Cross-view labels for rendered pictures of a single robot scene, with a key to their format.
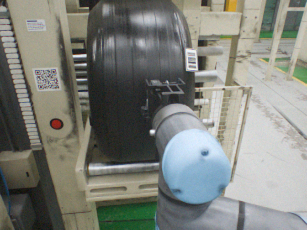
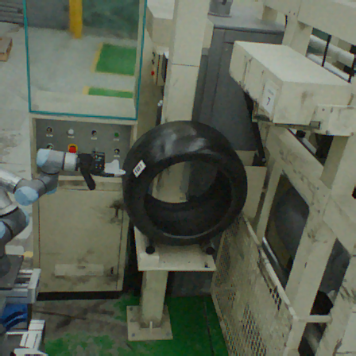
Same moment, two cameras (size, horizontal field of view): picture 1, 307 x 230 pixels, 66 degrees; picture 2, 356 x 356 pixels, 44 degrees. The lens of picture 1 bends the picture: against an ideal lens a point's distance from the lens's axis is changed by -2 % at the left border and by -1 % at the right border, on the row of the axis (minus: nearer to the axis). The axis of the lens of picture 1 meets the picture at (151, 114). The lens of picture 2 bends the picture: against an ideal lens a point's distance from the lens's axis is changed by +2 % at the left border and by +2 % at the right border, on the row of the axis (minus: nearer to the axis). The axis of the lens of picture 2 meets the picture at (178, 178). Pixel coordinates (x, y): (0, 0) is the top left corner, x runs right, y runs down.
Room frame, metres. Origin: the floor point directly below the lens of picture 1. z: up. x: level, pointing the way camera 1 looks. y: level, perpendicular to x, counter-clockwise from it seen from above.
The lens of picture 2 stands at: (0.63, -1.70, 2.12)
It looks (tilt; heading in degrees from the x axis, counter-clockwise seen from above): 28 degrees down; 85
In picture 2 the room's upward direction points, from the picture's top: 8 degrees clockwise
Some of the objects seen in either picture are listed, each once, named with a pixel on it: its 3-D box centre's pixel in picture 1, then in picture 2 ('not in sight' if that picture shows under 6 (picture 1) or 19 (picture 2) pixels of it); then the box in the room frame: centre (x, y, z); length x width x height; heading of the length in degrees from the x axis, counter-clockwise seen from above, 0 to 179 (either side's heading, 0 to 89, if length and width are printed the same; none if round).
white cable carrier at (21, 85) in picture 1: (24, 86); not in sight; (0.73, 0.41, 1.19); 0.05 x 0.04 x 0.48; 7
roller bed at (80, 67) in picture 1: (84, 80); (242, 183); (1.17, 0.34, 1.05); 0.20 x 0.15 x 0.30; 97
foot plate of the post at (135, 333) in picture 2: not in sight; (148, 320); (0.77, 0.33, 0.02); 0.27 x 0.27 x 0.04; 7
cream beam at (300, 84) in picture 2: not in sight; (280, 79); (1.13, -0.01, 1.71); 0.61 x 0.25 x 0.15; 97
